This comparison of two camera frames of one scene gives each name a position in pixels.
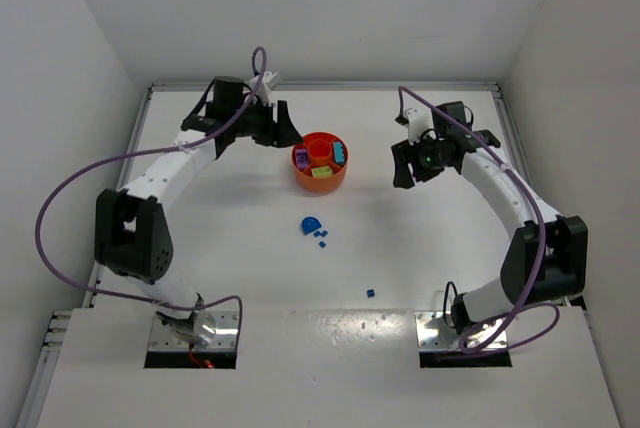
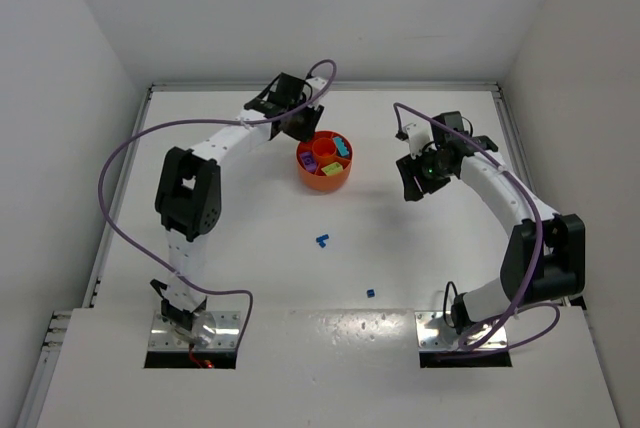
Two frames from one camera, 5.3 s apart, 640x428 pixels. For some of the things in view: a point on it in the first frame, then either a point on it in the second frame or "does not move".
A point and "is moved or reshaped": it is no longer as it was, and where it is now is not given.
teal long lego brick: [338, 152] is moved or reshaped
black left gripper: [272, 124] to [304, 123]
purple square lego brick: [302, 158] is moved or reshaped
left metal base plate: [225, 337] does not move
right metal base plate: [434, 332] does not move
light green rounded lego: [321, 172] to [332, 169]
